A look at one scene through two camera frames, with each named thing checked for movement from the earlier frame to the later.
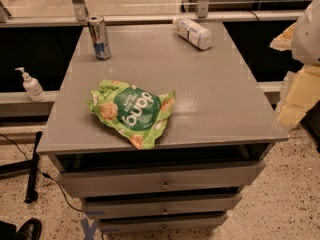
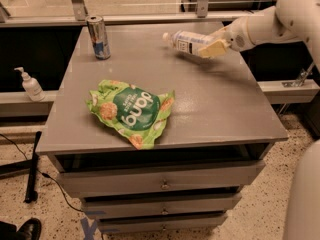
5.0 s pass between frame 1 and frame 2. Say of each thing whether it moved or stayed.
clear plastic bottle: moved
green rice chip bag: stayed
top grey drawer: stayed
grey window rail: stayed
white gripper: moved
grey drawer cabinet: stayed
